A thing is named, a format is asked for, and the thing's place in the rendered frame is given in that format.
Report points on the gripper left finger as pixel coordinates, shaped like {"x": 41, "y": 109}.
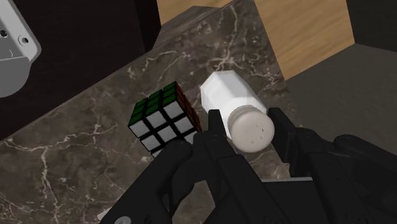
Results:
{"x": 201, "y": 167}

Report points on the colourful puzzle cube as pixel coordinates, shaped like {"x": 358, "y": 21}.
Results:
{"x": 166, "y": 119}

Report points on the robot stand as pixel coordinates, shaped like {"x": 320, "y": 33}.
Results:
{"x": 80, "y": 46}

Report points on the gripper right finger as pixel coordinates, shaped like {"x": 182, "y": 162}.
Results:
{"x": 322, "y": 164}

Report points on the white salt shaker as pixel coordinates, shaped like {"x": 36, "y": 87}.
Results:
{"x": 231, "y": 102}

